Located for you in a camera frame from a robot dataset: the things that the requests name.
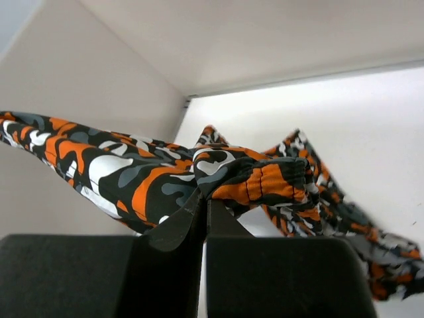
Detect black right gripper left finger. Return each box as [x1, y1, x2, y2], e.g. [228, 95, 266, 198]
[1, 191, 204, 317]

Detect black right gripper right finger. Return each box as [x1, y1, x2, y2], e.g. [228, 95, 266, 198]
[205, 200, 376, 317]

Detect orange camouflage shorts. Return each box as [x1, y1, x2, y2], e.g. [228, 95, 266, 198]
[1, 111, 423, 301]

